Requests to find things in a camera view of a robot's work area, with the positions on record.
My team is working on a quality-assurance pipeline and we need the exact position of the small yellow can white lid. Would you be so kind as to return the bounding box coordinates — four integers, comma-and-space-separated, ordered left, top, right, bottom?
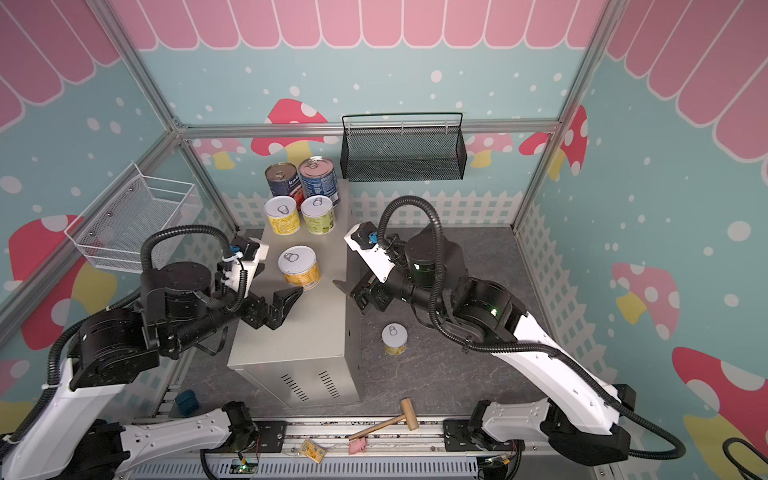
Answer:
381, 323, 408, 356
278, 245, 321, 290
264, 195, 300, 236
301, 195, 336, 235

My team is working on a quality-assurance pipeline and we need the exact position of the blue soup can pink lid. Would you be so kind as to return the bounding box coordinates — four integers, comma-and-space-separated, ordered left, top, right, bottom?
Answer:
298, 156, 340, 207

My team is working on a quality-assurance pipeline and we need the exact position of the dark blue tomato can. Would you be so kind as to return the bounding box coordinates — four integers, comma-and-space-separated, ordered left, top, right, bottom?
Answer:
265, 162, 305, 209

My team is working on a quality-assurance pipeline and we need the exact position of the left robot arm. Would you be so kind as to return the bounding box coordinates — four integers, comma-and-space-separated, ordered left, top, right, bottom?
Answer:
1, 225, 302, 479

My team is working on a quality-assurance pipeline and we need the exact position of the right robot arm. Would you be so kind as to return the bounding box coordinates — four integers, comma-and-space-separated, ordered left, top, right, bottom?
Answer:
339, 195, 686, 466

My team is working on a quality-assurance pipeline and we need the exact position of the grey metal counter cabinet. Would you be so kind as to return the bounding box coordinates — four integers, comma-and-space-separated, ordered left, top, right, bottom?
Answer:
228, 180, 362, 408

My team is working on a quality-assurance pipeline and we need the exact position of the teal sponge block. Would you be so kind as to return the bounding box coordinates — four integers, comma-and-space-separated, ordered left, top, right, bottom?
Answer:
174, 389, 200, 417

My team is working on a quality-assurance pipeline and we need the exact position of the wooden toy mallet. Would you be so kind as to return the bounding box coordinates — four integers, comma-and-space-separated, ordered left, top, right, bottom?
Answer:
347, 398, 419, 441

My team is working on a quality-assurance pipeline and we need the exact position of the yellow toy block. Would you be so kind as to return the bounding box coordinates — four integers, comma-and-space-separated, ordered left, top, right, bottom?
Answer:
299, 439, 327, 464

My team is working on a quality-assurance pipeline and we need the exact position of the pink pig toy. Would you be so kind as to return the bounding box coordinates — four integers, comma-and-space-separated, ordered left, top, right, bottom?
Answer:
348, 437, 368, 455

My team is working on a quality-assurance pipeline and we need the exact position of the green circuit board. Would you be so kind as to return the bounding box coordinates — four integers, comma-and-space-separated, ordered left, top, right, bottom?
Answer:
230, 458, 259, 475

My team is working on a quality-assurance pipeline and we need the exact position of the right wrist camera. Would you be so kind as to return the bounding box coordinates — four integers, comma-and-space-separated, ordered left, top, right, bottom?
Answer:
344, 222, 395, 283

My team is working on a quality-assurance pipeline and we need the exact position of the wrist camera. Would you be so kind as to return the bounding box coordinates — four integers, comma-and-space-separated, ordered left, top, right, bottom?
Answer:
344, 222, 395, 283
219, 235, 270, 294

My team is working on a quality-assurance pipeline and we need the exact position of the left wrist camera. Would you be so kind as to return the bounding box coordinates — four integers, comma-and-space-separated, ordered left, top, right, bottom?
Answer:
219, 235, 270, 294

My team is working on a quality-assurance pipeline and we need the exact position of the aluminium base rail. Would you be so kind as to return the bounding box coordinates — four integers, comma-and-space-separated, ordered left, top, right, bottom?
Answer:
128, 415, 619, 480

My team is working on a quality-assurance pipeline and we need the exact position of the black mesh wall basket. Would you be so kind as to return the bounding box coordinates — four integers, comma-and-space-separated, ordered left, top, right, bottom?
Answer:
340, 112, 468, 182

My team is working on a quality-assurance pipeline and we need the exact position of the white mesh wall basket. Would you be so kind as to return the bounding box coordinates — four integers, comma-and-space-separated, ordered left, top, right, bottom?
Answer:
64, 164, 203, 274

